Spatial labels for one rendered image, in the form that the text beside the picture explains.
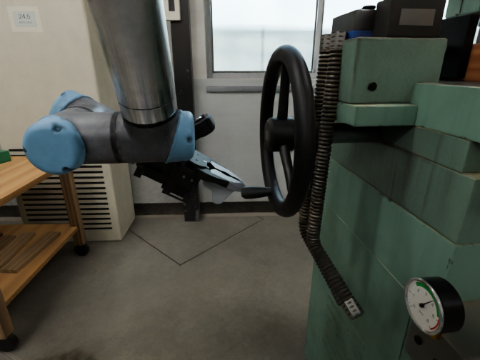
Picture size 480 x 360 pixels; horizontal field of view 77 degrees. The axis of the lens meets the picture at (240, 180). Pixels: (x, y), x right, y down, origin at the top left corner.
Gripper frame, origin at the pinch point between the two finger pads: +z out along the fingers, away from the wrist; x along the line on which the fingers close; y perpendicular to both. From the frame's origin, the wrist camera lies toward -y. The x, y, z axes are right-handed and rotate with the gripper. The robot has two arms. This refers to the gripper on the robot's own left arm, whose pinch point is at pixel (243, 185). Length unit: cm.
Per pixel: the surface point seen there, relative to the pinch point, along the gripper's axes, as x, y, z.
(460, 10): 1.3, -44.2, 15.2
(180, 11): -119, -25, -38
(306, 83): 14.2, -21.5, -4.5
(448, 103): 17.9, -28.4, 11.6
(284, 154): 8.0, -10.8, 0.7
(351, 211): -0.3, -5.4, 24.0
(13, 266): -46, 88, -47
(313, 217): 9.8, -3.8, 11.0
